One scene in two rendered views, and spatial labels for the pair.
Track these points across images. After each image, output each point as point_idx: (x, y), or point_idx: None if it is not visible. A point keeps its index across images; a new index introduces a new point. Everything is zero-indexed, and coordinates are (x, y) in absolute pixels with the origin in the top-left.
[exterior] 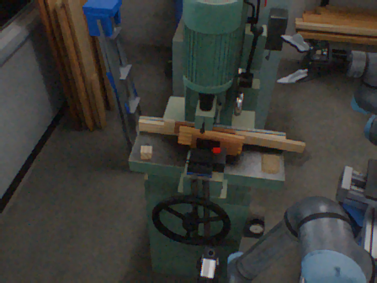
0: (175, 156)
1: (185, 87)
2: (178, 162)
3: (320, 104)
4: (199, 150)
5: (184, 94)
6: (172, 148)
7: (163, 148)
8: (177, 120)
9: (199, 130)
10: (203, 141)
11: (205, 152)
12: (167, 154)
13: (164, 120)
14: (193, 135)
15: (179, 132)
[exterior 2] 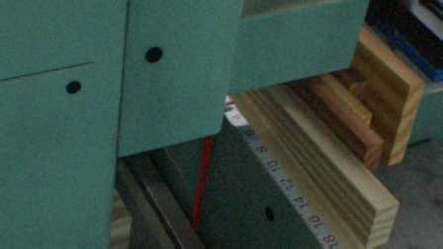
0: (421, 191)
1: (114, 175)
2: (437, 167)
3: None
4: (433, 24)
5: (104, 231)
6: (398, 219)
7: (428, 246)
8: (340, 165)
9: (360, 36)
10: (376, 35)
11: (419, 7)
12: (439, 217)
13: (394, 205)
14: (393, 53)
15: (417, 103)
